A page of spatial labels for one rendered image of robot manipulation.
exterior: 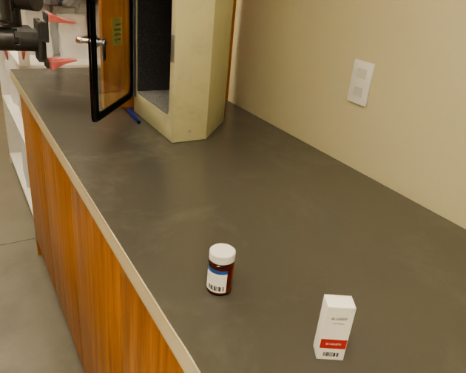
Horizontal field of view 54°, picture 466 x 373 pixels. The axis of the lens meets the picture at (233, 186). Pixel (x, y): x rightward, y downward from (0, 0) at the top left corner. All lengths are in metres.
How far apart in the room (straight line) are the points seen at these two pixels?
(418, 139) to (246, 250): 0.55
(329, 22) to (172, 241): 0.82
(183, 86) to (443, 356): 0.91
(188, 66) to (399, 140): 0.58
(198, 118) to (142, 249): 0.59
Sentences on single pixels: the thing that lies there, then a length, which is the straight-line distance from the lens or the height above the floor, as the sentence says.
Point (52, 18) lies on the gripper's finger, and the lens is 1.31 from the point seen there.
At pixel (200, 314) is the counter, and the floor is 0.94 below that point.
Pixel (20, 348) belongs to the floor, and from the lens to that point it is 2.06.
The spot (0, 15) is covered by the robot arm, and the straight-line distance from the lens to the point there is 1.31.
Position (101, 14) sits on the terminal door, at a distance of 1.31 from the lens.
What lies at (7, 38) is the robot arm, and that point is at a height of 1.20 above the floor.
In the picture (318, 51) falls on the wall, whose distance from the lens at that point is 1.43.
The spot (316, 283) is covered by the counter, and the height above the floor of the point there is 0.94.
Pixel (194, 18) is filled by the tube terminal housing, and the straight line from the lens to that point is 1.27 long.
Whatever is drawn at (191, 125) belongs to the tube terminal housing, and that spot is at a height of 0.99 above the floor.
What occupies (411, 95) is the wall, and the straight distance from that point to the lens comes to 1.20.
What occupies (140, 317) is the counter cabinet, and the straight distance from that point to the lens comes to 0.93.
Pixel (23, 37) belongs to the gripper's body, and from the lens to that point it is 1.31.
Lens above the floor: 1.40
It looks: 25 degrees down
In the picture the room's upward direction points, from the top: 6 degrees clockwise
